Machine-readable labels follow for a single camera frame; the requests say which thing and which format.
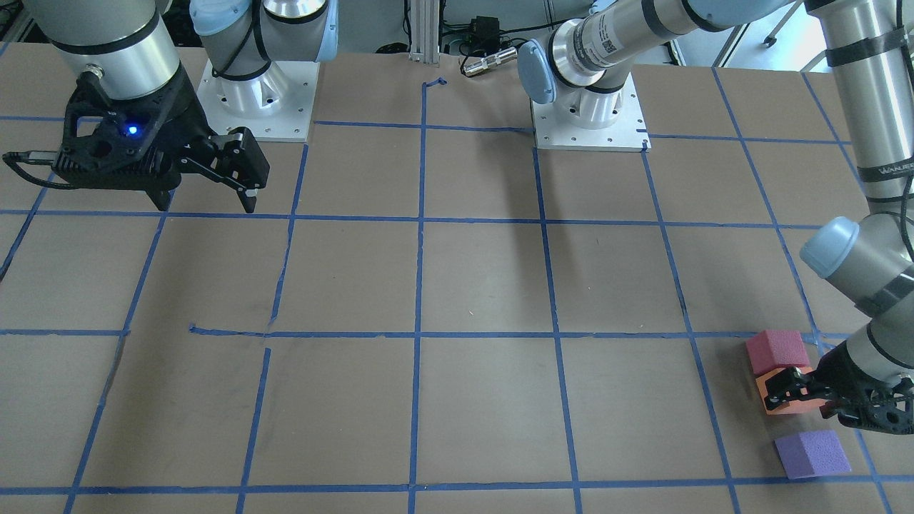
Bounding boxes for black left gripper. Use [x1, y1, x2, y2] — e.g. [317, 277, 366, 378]
[764, 343, 913, 435]

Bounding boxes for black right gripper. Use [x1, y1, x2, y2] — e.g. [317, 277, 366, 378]
[51, 68, 270, 213]

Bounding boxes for orange foam block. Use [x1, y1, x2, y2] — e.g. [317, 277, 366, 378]
[755, 367, 827, 415]

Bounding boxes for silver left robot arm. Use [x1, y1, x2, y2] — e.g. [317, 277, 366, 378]
[518, 1, 912, 435]

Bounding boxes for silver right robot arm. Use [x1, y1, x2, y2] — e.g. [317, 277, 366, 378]
[2, 1, 338, 213]

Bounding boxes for purple foam block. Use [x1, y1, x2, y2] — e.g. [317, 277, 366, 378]
[773, 430, 852, 480]

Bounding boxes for pink foam block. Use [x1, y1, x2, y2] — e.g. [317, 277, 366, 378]
[745, 330, 810, 376]

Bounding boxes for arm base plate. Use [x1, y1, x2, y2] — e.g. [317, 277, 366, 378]
[531, 74, 652, 152]
[197, 61, 321, 143]

